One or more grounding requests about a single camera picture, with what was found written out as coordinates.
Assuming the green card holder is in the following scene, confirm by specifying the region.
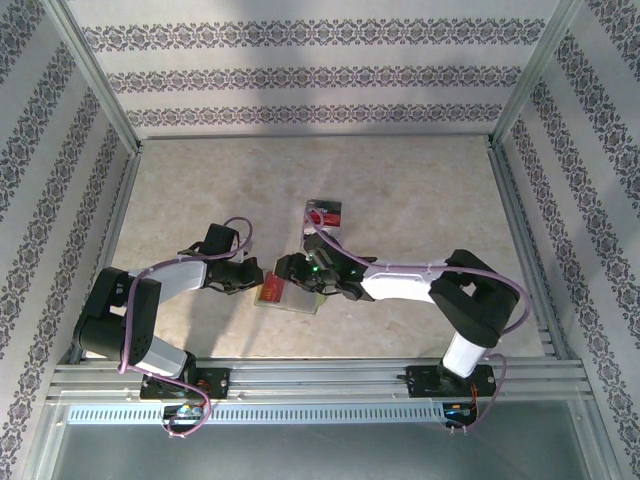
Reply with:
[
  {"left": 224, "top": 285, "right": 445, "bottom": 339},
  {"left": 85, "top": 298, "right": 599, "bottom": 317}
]
[{"left": 253, "top": 272, "right": 326, "bottom": 315}]

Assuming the red and gold card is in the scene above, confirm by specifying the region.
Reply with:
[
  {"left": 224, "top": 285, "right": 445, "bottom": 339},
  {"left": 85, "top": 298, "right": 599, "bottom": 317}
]
[{"left": 260, "top": 273, "right": 289, "bottom": 305}]

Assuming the clear acrylic card stand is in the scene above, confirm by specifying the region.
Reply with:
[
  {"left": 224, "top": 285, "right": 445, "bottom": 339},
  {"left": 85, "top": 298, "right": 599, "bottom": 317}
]
[{"left": 298, "top": 199, "right": 346, "bottom": 251}]

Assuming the small controller board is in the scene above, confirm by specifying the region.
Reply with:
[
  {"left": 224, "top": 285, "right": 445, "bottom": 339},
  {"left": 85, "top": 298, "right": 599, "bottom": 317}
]
[
  {"left": 442, "top": 402, "right": 479, "bottom": 421},
  {"left": 162, "top": 403, "right": 206, "bottom": 421}
]

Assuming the grey metal front panel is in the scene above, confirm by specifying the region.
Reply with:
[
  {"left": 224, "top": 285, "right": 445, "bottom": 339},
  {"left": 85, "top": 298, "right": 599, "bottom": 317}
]
[{"left": 22, "top": 399, "right": 619, "bottom": 480}]

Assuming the aluminium mounting rail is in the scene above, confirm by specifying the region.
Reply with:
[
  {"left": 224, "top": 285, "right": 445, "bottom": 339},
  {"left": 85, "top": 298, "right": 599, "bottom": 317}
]
[{"left": 47, "top": 357, "right": 589, "bottom": 401}]

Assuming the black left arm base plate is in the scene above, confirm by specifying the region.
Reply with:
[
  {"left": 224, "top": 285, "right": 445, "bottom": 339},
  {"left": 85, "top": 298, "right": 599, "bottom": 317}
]
[{"left": 139, "top": 367, "right": 232, "bottom": 401}]

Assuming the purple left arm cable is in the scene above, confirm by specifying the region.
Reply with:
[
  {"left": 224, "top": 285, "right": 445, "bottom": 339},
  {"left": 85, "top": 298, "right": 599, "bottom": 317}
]
[{"left": 117, "top": 215, "right": 254, "bottom": 440}]

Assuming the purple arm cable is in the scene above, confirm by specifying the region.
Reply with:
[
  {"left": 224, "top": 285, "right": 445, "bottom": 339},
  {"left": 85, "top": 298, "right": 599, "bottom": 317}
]
[
  {"left": 117, "top": 215, "right": 254, "bottom": 440},
  {"left": 304, "top": 212, "right": 531, "bottom": 436}
]

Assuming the aluminium side rail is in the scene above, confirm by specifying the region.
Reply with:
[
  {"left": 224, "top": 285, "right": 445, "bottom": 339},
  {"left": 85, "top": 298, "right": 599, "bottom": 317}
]
[
  {"left": 67, "top": 144, "right": 144, "bottom": 364},
  {"left": 487, "top": 139, "right": 571, "bottom": 361}
]

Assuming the grey slotted cable duct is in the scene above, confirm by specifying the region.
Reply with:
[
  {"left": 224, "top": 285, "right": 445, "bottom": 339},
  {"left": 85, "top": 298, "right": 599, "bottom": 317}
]
[{"left": 64, "top": 402, "right": 481, "bottom": 426}]

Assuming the aluminium back rail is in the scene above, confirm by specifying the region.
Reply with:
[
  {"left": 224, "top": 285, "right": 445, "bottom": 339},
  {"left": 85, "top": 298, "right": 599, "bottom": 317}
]
[{"left": 139, "top": 130, "right": 494, "bottom": 142}]

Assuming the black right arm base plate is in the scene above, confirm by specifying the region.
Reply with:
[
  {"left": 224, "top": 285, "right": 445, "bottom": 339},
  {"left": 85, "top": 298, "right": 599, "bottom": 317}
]
[{"left": 405, "top": 364, "right": 500, "bottom": 400}]

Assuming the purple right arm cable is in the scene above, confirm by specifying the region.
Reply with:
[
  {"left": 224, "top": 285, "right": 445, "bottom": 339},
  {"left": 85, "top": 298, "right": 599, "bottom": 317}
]
[{"left": 304, "top": 212, "right": 531, "bottom": 436}]

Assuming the aluminium frame post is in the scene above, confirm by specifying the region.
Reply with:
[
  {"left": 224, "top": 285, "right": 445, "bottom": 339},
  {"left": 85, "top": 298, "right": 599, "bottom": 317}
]
[
  {"left": 487, "top": 0, "right": 586, "bottom": 149},
  {"left": 42, "top": 0, "right": 144, "bottom": 156}
]

